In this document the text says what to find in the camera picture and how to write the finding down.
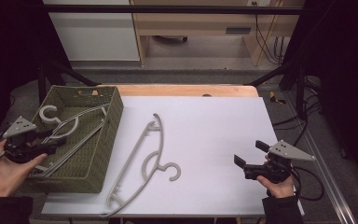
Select beige plastic clothes hanger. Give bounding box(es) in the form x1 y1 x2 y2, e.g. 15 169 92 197
38 104 110 178
30 120 106 179
99 112 182 217

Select aluminium floor rail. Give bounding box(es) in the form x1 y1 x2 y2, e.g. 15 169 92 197
283 90 358 224

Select black floor cables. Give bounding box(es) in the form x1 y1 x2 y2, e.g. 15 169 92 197
272 76 323 147

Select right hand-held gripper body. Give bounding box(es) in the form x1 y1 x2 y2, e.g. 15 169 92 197
243 139 316 184

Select grey chair base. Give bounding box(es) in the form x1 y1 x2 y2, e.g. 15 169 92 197
151 35 189 44

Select hanging wall cables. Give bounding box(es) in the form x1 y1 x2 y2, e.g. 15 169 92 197
252 1 291 65

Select yellow and black tool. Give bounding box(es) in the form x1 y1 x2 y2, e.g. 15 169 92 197
268 91 287 105

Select dark curtain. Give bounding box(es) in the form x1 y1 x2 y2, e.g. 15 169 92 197
281 0 358 194
0 0 73 153

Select white cabinet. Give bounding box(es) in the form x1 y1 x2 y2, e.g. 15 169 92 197
42 0 141 62

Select person's left hand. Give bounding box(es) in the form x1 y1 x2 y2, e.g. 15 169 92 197
0 139 49 198

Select green woven basket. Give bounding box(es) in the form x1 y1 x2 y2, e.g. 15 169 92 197
20 84 125 194

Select person's right hand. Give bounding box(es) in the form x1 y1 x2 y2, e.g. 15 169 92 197
255 176 295 199

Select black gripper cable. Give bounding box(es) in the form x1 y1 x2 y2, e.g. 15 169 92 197
291 165 326 203

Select light wooden desk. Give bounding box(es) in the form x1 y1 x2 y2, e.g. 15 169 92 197
130 0 306 67

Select black horizontal frame bar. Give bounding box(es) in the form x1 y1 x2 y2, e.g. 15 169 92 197
42 4 306 15

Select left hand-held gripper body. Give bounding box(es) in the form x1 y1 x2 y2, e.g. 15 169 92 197
2 116 57 164

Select white table mat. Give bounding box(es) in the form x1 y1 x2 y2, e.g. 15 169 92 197
41 95 306 217

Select black metal stand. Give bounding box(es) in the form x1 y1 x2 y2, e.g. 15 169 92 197
244 60 308 119
37 60 101 105

